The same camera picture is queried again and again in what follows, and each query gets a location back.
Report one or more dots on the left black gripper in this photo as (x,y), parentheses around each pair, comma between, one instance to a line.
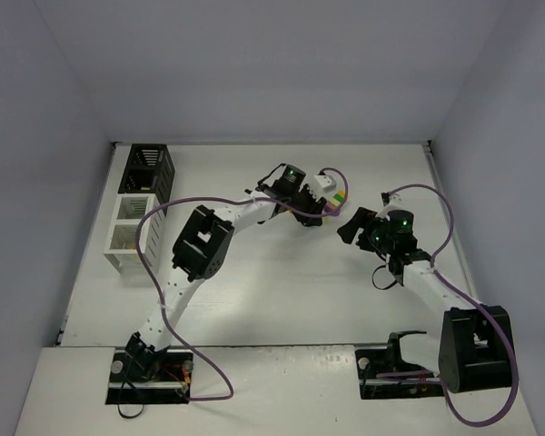
(311,205)

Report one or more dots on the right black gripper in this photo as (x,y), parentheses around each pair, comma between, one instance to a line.
(366,227)

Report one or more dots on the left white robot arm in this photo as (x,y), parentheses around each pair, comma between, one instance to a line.
(200,249)

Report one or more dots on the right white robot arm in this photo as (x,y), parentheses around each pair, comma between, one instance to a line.
(466,345)

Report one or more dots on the purple and lime lego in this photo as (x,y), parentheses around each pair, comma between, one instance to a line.
(332,210)

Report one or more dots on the orange green stacked lego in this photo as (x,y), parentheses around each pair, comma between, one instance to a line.
(338,199)

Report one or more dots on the black slotted container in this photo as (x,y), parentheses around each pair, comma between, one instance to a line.
(149,169)

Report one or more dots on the white slotted container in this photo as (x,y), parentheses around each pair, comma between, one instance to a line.
(120,246)

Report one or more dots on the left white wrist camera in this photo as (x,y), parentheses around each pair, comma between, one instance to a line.
(323,184)

